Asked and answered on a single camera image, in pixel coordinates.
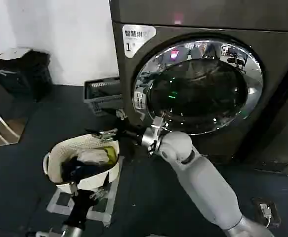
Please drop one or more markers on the round glass dryer door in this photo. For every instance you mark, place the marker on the round glass dryer door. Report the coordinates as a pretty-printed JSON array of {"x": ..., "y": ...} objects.
[{"x": 195, "y": 86}]

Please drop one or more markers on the grey floor marker frame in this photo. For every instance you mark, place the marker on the grey floor marker frame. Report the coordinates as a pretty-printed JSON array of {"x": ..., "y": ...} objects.
[{"x": 53, "y": 205}]

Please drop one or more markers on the black slatted plastic crate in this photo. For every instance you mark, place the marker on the black slatted plastic crate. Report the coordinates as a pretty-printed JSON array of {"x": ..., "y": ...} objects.
[{"x": 101, "y": 98}]

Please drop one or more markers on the black bin with bags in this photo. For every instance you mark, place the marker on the black bin with bags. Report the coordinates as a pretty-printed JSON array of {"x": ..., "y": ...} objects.
[{"x": 35, "y": 74}]

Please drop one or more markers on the dark blue garment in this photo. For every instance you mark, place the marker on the dark blue garment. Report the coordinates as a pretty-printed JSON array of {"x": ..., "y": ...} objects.
[{"x": 77, "y": 169}]

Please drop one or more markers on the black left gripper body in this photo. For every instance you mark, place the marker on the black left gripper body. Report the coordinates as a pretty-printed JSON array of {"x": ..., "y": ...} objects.
[{"x": 80, "y": 207}]

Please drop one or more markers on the grey dryer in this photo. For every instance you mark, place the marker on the grey dryer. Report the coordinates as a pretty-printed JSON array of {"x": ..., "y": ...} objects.
[{"x": 269, "y": 74}]

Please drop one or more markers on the white perforated laundry basket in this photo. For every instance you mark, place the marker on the white perforated laundry basket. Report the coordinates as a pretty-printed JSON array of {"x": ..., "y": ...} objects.
[{"x": 67, "y": 148}]

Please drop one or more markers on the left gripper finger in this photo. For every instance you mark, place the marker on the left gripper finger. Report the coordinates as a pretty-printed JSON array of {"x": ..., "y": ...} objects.
[
  {"x": 74, "y": 188},
  {"x": 99, "y": 193}
]

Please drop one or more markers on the white cloth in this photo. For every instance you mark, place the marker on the white cloth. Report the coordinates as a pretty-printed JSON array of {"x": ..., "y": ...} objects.
[{"x": 92, "y": 156}]

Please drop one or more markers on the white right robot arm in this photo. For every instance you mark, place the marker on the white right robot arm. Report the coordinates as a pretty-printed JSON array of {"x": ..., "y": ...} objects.
[{"x": 208, "y": 182}]

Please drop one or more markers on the brown wooden panel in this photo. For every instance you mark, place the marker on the brown wooden panel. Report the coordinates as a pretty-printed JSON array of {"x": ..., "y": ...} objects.
[{"x": 12, "y": 128}]

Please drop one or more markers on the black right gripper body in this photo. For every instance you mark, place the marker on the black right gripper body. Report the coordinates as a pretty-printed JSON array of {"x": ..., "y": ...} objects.
[{"x": 131, "y": 137}]

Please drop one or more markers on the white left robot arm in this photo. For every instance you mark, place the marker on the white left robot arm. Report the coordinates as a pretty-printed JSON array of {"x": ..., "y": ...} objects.
[{"x": 72, "y": 232}]

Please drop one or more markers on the silver sticker with print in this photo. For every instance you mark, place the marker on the silver sticker with print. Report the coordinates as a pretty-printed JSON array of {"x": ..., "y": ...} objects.
[{"x": 134, "y": 34}]

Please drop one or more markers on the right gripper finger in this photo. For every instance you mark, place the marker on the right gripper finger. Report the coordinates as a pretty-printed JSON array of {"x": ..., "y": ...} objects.
[
  {"x": 120, "y": 115},
  {"x": 105, "y": 135}
]

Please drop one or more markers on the yellow-green cloth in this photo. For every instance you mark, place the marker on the yellow-green cloth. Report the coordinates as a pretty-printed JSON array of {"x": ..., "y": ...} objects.
[{"x": 111, "y": 154}]

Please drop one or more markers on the black floor socket box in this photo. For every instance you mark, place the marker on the black floor socket box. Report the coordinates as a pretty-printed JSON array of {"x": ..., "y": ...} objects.
[{"x": 272, "y": 205}]

